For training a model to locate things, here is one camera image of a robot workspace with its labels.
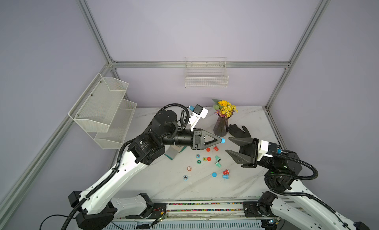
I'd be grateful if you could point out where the black yellow work glove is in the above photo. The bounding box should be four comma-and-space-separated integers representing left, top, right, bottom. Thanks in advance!
228, 124, 252, 138

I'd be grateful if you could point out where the white wire wall basket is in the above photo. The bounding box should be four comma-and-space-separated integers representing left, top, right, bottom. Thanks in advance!
185, 57, 229, 88

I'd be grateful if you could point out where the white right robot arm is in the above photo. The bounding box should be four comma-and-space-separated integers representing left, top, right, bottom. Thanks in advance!
226, 137, 369, 230

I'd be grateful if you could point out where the yellow artificial flower bouquet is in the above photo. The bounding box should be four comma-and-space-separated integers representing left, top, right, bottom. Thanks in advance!
212, 99, 238, 118

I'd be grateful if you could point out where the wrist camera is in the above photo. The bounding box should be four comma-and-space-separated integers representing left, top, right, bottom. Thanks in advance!
257, 140, 281, 161
189, 105, 209, 131

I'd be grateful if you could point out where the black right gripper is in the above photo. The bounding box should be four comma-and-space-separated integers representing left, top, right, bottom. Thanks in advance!
227, 138, 275, 170

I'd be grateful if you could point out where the green grey work glove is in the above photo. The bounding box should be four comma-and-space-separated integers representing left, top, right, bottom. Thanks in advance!
164, 146, 187, 160

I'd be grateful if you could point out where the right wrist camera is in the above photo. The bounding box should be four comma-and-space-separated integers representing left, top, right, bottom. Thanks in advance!
257, 140, 281, 161

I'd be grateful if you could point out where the white two-tier mesh shelf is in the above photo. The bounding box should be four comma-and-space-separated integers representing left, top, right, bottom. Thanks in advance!
68, 74, 137, 150

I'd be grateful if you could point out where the dark glass flower vase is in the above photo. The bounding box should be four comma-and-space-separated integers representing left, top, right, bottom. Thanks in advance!
213, 115, 229, 137

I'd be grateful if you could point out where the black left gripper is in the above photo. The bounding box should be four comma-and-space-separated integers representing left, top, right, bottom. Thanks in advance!
162, 129, 220, 151

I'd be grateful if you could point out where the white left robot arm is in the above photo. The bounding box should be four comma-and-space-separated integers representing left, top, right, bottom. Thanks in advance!
62, 103, 225, 230

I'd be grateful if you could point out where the aluminium front rail frame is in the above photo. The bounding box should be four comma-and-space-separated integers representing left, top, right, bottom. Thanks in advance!
77, 198, 334, 230

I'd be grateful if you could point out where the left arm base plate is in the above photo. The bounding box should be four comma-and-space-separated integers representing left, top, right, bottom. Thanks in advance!
125, 203, 167, 219

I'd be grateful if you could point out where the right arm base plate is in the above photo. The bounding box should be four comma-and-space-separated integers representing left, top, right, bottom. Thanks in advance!
242, 201, 277, 218

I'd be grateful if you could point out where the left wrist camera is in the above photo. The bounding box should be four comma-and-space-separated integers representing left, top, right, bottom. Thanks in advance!
189, 105, 209, 131

